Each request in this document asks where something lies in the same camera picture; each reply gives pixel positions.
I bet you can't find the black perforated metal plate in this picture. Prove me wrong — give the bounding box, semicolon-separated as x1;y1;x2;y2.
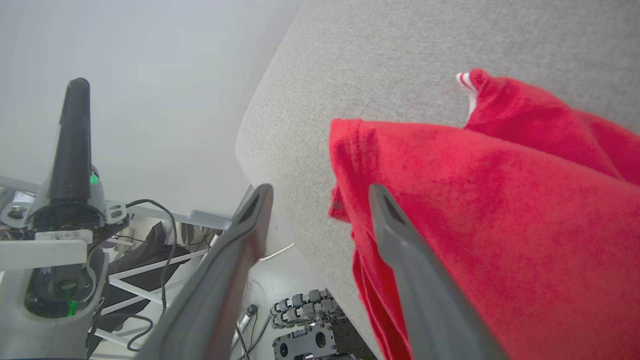
272;322;358;360

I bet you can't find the white cable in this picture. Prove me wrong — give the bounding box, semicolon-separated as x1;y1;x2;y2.
258;242;296;262

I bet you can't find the red Bulls 23 jersey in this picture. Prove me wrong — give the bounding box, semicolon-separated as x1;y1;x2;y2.
327;68;640;360

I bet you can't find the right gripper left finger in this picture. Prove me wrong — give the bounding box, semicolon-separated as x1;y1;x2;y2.
134;183;275;360

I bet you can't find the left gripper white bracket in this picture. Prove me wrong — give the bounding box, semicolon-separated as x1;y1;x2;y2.
0;77;131;326

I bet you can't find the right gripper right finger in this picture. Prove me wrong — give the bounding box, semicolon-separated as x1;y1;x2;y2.
368;183;508;360

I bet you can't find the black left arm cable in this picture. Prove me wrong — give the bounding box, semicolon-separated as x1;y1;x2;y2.
87;199;179;352

